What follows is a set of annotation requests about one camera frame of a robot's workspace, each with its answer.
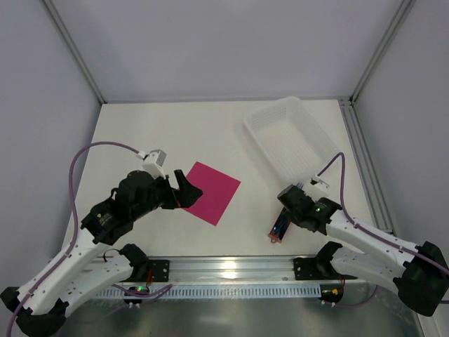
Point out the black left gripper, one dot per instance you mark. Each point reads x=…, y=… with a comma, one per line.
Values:
x=172, y=193

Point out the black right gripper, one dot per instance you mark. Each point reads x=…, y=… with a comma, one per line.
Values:
x=289, y=213

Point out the pink paper napkin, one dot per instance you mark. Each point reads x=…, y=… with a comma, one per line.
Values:
x=218, y=190

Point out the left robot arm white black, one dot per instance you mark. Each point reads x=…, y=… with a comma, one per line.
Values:
x=41, y=307

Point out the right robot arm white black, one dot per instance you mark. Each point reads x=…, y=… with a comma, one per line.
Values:
x=417, y=274

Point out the brown utensil tray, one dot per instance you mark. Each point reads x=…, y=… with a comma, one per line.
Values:
x=273, y=238

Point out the white plastic basket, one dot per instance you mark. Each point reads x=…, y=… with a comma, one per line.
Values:
x=290, y=138

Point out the right controller board black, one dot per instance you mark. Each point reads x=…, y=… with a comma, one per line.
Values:
x=331, y=296

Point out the controller board black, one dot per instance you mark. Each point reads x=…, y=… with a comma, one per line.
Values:
x=331, y=296
x=135, y=296

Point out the left controller board black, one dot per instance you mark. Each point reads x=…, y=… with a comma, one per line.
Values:
x=135, y=296

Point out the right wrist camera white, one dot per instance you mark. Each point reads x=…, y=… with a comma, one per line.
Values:
x=318, y=188

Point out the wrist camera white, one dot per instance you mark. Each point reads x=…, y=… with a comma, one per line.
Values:
x=152, y=162
x=318, y=188

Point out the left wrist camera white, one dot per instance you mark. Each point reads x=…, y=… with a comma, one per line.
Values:
x=152, y=162

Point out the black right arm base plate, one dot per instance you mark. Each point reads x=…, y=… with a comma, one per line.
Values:
x=305, y=269

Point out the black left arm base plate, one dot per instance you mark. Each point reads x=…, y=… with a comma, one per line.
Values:
x=149, y=272

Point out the white slotted cable duct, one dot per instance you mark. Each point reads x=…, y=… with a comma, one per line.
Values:
x=242, y=291

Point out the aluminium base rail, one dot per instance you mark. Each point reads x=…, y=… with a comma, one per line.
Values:
x=185, y=269

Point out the right side aluminium rail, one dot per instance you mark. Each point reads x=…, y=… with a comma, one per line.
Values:
x=377, y=203

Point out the left aluminium frame post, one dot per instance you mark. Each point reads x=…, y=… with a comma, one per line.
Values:
x=59, y=24

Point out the aluminium frame post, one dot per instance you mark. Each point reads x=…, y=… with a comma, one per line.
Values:
x=387, y=38
x=59, y=24

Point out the right aluminium frame post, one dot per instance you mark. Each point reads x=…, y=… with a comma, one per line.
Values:
x=387, y=38

